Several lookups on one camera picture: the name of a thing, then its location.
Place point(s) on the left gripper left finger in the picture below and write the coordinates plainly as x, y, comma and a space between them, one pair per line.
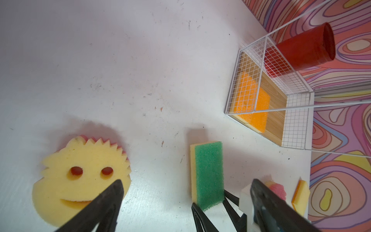
101, 214

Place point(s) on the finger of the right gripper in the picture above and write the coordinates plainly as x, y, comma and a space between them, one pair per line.
202, 223
239, 222

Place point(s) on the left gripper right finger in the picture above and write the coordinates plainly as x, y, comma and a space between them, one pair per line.
273, 214

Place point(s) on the yellow sponge green back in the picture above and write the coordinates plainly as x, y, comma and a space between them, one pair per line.
207, 177

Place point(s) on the white wire wooden shelf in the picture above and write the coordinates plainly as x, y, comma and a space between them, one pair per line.
325, 109

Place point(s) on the pink smiley sponge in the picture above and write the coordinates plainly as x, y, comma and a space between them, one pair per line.
278, 189

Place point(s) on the yellow smiley sponge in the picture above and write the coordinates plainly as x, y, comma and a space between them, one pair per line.
75, 175

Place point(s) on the red cylindrical cup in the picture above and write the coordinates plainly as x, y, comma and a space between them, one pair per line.
308, 49

